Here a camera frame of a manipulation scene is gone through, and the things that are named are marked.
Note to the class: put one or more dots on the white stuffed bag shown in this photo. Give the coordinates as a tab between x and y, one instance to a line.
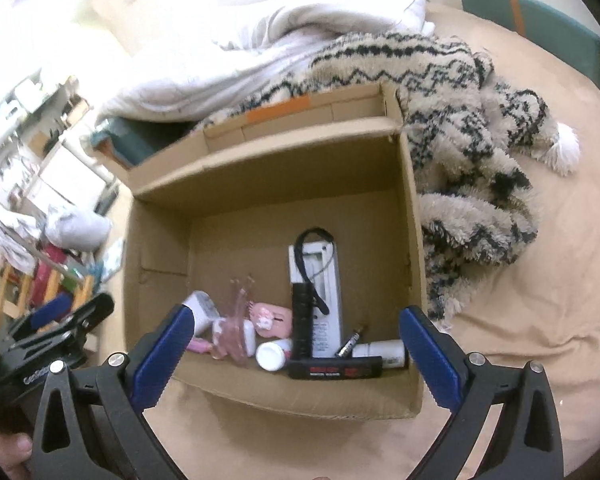
80	230

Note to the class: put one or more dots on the white remote control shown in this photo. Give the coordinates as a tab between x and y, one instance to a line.
325	280

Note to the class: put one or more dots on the white pill bottle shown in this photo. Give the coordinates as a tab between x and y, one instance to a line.
380	352
270	356

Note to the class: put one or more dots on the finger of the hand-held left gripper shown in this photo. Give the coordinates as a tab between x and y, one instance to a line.
87	315
52	310

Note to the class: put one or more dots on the pink hair clip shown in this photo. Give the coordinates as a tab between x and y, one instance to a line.
270	320

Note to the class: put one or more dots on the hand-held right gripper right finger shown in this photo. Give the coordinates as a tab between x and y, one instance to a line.
432	355

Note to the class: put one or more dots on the white charger cube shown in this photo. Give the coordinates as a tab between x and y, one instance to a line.
200	310

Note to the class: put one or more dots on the person's left hand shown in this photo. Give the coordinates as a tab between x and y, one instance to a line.
10	452

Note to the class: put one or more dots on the black gold battery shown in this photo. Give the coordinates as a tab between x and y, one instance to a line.
350	344

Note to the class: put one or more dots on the translucent pink plastic clip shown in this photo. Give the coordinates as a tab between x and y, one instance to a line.
232	330

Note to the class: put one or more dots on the teal cushion orange stripe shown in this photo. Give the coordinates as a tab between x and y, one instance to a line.
140	142
555	30

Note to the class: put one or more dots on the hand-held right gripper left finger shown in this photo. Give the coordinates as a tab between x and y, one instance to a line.
162	355

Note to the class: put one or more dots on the cream bedside cabinet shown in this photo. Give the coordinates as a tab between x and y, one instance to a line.
75	170

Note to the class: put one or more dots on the black patterned fuzzy blanket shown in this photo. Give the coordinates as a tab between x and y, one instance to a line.
470	160

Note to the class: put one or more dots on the white duvet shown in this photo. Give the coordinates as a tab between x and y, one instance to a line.
230	60

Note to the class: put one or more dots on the black case red label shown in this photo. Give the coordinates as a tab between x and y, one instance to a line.
330	370

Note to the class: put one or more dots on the cardboard box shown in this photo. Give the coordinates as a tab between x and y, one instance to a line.
260	240

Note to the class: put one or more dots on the yellow wooden chair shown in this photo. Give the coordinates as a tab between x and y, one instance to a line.
10	290

